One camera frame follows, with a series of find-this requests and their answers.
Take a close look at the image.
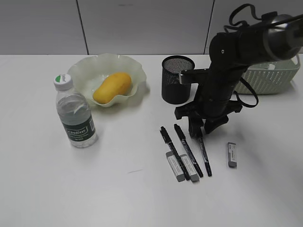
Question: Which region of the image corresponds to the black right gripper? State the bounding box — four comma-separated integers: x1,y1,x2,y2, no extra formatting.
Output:
175,68,243,138

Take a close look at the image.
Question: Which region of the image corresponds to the black marker pen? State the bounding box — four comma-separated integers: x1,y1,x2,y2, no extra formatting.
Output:
160,126,190,181
174,124,204,177
197,134,212,177

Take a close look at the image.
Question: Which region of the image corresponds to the grey white eraser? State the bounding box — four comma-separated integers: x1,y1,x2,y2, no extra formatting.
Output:
228,142,237,168
180,154,199,182
165,151,185,182

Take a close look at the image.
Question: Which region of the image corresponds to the yellow mango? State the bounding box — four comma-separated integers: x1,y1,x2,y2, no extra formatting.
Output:
93,72,132,105

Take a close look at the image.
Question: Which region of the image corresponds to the clear water bottle green label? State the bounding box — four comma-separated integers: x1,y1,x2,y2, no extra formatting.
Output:
53,74,98,148

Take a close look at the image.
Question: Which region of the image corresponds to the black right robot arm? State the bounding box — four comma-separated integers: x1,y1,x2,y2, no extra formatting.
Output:
175,11,303,138

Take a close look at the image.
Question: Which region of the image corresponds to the black mesh pen holder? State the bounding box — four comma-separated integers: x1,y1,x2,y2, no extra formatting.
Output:
161,55,195,105

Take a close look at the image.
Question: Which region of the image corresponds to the pale green plastic basket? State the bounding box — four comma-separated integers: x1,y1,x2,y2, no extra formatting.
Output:
242,55,301,95

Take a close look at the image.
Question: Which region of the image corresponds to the frosted green wavy plate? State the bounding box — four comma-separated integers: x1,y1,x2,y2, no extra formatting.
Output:
68,53,147,107

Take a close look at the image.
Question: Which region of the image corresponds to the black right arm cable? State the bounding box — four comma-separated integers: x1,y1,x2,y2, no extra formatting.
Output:
223,2,267,108

